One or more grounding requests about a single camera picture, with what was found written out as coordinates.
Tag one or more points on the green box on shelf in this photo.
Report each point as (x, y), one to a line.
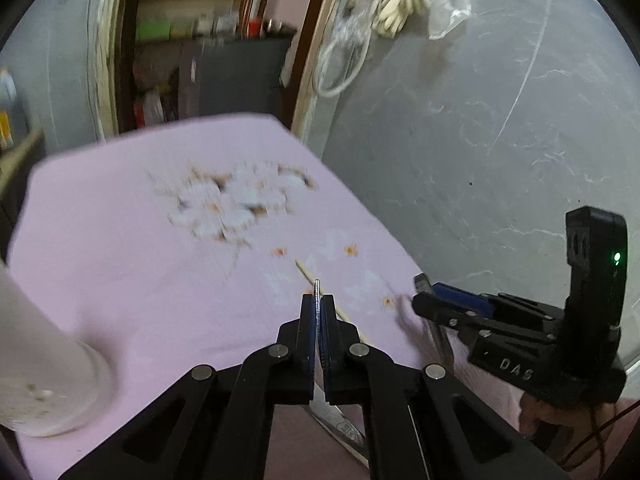
(153, 31)

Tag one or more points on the white plastic utensil holder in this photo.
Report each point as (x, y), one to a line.
(50, 383)

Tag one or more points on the person right hand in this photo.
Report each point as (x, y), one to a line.
(534, 413)

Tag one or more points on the pink floral table cloth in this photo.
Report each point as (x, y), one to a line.
(192, 243)

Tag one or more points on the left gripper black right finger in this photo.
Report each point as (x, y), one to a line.
(420, 423)

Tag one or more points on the large oil jug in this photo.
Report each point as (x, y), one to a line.
(8, 100)

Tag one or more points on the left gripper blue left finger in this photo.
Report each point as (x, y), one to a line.
(213, 424)

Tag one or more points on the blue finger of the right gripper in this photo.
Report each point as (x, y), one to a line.
(465, 317)
(462, 298)

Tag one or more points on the wooden chopstick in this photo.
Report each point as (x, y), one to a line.
(341, 314)

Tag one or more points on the grey cabinet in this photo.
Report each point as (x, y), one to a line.
(218, 77)

